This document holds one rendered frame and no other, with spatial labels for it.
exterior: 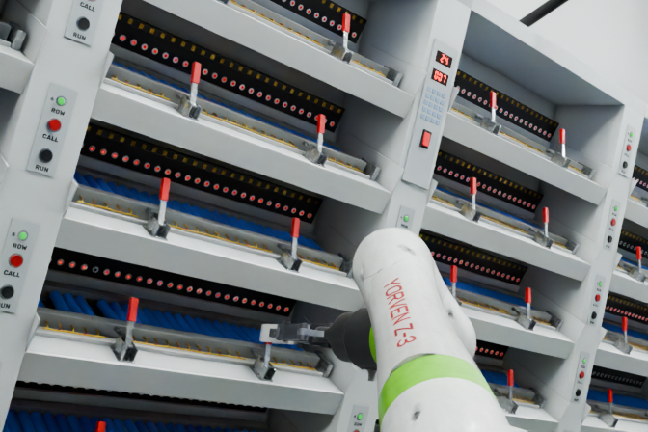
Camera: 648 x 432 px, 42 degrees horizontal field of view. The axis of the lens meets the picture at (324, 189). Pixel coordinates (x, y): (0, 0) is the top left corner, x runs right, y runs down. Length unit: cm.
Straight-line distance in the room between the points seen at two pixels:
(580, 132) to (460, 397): 152
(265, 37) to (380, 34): 41
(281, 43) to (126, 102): 30
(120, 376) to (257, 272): 28
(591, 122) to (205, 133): 118
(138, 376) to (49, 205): 30
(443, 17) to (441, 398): 102
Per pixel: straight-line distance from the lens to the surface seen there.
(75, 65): 121
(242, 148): 135
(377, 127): 164
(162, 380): 133
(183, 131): 129
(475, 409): 75
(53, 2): 121
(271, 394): 146
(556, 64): 195
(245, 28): 136
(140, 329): 136
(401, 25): 169
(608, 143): 217
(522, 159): 186
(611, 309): 253
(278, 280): 142
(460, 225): 171
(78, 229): 122
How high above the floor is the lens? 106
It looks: 6 degrees up
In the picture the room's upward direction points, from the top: 14 degrees clockwise
